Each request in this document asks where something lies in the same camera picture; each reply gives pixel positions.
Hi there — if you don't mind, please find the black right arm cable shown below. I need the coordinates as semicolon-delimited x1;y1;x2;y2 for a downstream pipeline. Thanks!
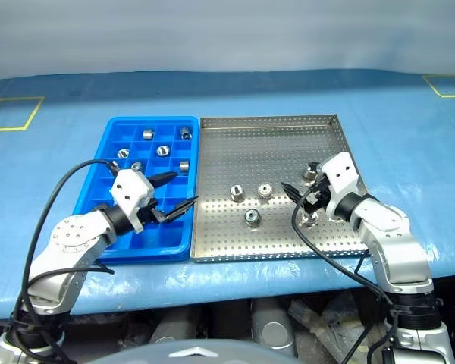
290;187;399;364

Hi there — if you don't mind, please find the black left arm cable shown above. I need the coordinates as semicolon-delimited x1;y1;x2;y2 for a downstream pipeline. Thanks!
5;158;117;364

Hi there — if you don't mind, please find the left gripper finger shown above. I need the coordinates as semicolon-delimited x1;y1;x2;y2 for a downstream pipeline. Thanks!
161;195;200;224
148;171;178;187

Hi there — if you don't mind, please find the blue compartment tray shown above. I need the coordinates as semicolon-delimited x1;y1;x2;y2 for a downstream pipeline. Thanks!
72;115;201;265

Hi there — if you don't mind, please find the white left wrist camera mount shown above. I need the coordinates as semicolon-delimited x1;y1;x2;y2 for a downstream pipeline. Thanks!
108;169;155;234

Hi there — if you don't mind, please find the perforated metal tray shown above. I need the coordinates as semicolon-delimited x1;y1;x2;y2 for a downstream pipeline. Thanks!
189;112;369;264

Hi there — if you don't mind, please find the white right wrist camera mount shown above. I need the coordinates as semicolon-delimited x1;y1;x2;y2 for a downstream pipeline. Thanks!
317;151;367;221

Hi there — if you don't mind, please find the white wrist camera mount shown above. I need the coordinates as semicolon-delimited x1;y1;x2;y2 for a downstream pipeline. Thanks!
108;169;155;234
317;151;367;221

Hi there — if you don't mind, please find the silver cylinder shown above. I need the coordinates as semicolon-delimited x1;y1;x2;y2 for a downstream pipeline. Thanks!
149;306;198;344
249;299;297;359

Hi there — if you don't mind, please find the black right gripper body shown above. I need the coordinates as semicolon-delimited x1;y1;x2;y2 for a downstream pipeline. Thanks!
302;174;334;216

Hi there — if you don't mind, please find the grey rounded robot cover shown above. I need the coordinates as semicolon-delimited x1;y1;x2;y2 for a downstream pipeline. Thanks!
109;338;306;364

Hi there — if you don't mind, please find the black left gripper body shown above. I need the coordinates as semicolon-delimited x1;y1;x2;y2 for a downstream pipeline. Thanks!
136;181;168;225

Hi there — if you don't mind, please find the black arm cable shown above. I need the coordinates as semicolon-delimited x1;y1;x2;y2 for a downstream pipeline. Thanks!
290;187;399;364
5;158;117;364

